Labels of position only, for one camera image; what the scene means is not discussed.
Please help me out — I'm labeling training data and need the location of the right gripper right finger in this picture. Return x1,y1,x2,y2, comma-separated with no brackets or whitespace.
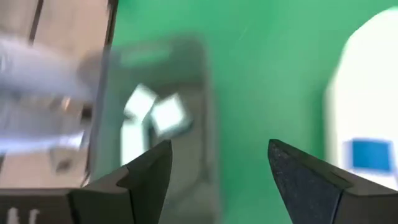
267,139,398,224

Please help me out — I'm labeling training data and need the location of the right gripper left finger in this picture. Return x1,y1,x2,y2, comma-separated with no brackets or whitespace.
68,139,174,224

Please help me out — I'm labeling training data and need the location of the light cyan rectangular block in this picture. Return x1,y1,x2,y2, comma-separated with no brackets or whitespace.
120,123,149,166

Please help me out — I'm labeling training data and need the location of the black table frame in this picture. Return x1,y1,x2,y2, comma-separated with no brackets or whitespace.
81,0,121,189

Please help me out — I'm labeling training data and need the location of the solid white bin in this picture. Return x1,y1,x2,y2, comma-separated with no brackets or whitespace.
322,6,398,191

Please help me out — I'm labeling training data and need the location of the dark grey bin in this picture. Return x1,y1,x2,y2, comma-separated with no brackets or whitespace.
93,35,223,224

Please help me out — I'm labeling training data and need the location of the green table mat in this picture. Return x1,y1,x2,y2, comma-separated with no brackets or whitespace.
90,0,398,224

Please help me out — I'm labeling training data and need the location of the blue rectangular block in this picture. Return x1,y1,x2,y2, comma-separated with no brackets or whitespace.
343,138,395,174

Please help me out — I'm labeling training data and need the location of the light cyan cube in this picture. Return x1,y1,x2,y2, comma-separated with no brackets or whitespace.
150,92,193,137
123,83,159,121

